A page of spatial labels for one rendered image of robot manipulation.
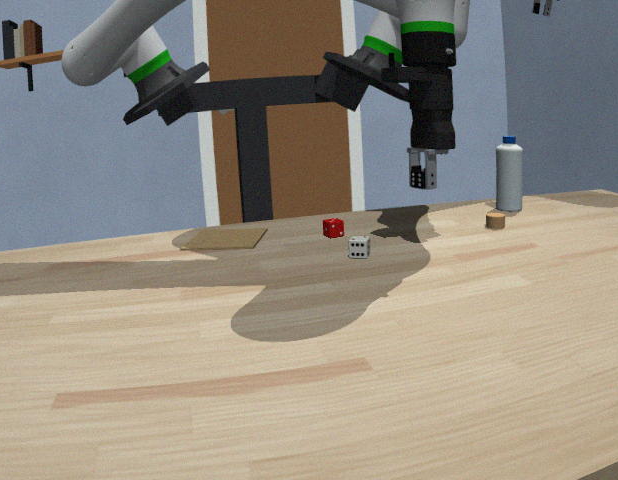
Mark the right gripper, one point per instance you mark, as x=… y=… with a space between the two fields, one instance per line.
x=430 y=96

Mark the tan short cylinder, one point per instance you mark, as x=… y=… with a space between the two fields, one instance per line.
x=495 y=220

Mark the grey bottle with blue cap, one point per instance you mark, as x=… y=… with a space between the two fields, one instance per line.
x=509 y=175

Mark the grey die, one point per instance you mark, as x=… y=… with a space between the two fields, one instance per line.
x=359 y=247

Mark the black die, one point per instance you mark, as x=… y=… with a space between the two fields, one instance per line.
x=417 y=178

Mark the red die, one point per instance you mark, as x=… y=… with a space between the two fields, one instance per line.
x=333 y=228

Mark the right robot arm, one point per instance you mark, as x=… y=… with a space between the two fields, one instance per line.
x=120 y=37

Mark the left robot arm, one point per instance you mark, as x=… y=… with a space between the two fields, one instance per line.
x=384 y=36

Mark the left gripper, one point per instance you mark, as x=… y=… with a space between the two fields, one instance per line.
x=547 y=8

